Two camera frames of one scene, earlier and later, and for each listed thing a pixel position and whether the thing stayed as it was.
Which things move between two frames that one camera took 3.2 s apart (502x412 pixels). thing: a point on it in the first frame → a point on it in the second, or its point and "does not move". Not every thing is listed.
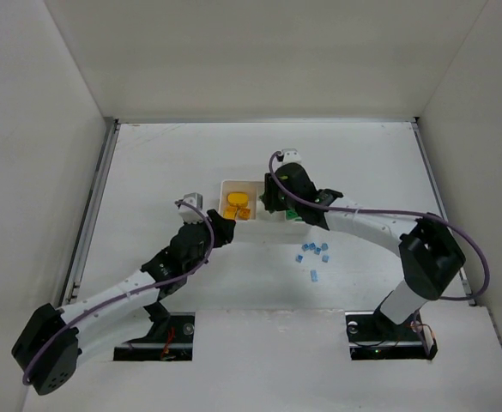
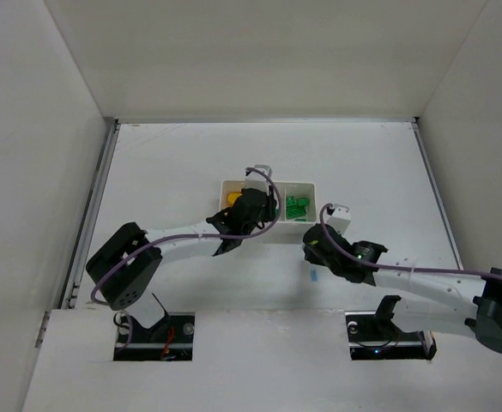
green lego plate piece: (291, 215) does not move
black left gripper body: (221, 226) → (255, 206)
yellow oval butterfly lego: (238, 199) does not move
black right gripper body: (269, 197) → (316, 247)
